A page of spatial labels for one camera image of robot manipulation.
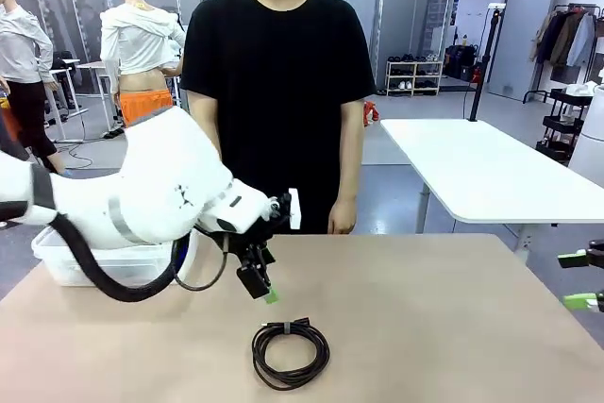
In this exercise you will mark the clear plastic storage bin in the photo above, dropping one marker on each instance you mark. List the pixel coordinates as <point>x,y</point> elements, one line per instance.
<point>137,263</point>

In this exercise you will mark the mannequin with orange pants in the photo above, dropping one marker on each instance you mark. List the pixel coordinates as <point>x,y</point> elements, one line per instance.
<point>137,39</point>

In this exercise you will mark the black bags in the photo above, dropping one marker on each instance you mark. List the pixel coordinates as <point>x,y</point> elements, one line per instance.
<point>460,63</point>

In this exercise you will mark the wooden shoe rack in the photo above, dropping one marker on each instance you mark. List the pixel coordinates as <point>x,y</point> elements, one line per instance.
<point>415,75</point>

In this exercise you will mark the person in black T-shirt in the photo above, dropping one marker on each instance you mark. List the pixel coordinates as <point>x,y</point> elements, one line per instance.
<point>278,91</point>

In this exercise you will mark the clothes rack with coats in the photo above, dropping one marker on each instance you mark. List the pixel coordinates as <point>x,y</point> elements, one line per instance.
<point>566,35</point>

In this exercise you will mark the person's left forearm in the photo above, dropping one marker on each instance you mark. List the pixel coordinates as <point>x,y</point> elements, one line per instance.
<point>351,153</point>

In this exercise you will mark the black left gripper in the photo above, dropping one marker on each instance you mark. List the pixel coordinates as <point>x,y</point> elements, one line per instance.
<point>257,275</point>

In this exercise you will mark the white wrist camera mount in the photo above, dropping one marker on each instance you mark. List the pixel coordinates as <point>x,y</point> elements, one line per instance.
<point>293,207</point>

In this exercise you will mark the mannequin with black pants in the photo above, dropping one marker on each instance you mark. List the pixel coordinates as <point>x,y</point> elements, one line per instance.
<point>19,44</point>

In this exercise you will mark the small red object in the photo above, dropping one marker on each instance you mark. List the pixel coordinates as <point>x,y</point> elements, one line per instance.
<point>370,112</point>

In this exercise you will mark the black camera pole stand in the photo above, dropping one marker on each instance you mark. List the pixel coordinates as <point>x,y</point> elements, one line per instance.
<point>486,54</point>

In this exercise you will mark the large white table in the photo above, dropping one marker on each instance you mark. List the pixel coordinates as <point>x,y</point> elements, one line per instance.
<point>472,167</point>

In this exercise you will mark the black utility cart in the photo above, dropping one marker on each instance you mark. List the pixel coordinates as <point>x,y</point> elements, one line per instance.
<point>564,124</point>

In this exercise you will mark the person's right forearm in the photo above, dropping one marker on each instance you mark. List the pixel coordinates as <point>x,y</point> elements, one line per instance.
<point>203,105</point>

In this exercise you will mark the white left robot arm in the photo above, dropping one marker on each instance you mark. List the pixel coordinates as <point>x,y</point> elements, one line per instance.
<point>156,176</point>

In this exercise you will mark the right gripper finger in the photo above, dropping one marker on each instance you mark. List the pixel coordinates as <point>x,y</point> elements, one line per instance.
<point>573,260</point>
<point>578,301</point>

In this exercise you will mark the person's left hand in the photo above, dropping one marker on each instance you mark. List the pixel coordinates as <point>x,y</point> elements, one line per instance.
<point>340,216</point>

